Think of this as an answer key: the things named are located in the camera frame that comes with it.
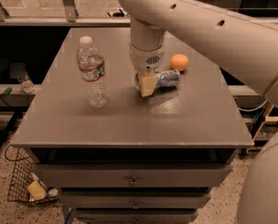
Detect black cable on floor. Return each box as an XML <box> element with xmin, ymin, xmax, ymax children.
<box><xmin>4</xmin><ymin>144</ymin><xmax>23</xmax><ymax>162</ymax></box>

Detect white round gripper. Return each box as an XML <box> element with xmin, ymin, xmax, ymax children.
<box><xmin>130</xmin><ymin>45</ymin><xmax>164</xmax><ymax>97</ymax></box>

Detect black wire basket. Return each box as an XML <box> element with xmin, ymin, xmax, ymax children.
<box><xmin>7</xmin><ymin>148</ymin><xmax>58</xmax><ymax>206</ymax></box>

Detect grey drawer cabinet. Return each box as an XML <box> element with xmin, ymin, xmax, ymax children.
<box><xmin>12</xmin><ymin>27</ymin><xmax>252</xmax><ymax>224</ymax></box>

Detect yellow sponge in basket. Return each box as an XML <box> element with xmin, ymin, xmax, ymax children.
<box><xmin>27</xmin><ymin>180</ymin><xmax>47</xmax><ymax>201</ymax></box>

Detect redbull can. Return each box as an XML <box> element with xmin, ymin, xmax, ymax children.
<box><xmin>134</xmin><ymin>68</ymin><xmax>182</xmax><ymax>91</ymax></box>

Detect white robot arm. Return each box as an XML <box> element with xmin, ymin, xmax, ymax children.
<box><xmin>118</xmin><ymin>0</ymin><xmax>278</xmax><ymax>224</ymax></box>

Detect grey metal rail frame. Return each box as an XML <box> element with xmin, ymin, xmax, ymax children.
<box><xmin>0</xmin><ymin>0</ymin><xmax>278</xmax><ymax>23</ymax></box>

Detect yellow metal stand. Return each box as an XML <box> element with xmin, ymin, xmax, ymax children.
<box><xmin>250</xmin><ymin>103</ymin><xmax>278</xmax><ymax>141</ymax></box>

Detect clear plastic water bottle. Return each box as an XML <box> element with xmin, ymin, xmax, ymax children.
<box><xmin>76</xmin><ymin>35</ymin><xmax>109</xmax><ymax>108</ymax></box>

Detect orange fruit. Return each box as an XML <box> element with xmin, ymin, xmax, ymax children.
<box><xmin>170</xmin><ymin>54</ymin><xmax>188</xmax><ymax>72</ymax></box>

